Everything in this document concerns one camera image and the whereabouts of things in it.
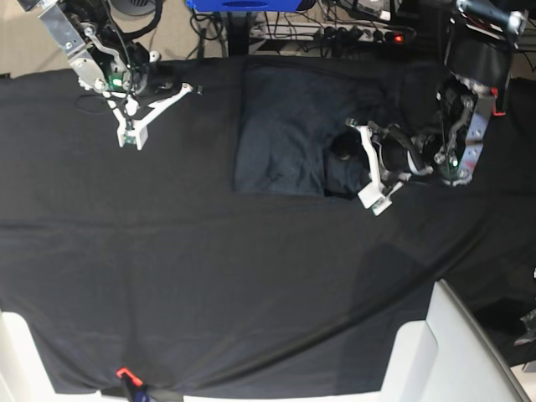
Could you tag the red black clamp right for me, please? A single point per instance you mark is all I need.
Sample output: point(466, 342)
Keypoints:
point(500, 105)

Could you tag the white power strip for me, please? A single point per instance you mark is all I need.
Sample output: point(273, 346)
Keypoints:
point(367, 32)

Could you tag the black round chair base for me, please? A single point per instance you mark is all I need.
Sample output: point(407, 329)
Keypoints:
point(136, 8)

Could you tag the dark grey T-shirt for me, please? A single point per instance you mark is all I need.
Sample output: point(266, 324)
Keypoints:
point(293, 139)

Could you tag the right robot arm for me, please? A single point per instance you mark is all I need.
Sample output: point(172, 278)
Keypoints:
point(84, 30)

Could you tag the white chair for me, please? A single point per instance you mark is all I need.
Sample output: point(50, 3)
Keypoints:
point(429, 345)

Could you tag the blue box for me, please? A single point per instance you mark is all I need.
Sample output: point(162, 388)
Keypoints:
point(208, 6)

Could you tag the red blue clamp bottom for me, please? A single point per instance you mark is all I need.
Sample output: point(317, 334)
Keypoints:
point(134, 389)

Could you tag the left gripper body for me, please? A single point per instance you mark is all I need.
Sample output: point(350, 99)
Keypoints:
point(405, 156)

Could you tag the black table cloth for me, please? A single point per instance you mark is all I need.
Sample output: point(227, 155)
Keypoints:
point(150, 260)

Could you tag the black table leg post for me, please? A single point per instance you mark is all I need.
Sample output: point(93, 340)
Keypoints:
point(237, 27)

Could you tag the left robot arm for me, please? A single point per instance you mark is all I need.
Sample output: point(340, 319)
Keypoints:
point(482, 39)

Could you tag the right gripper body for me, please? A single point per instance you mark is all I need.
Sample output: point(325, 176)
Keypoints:
point(136, 75)

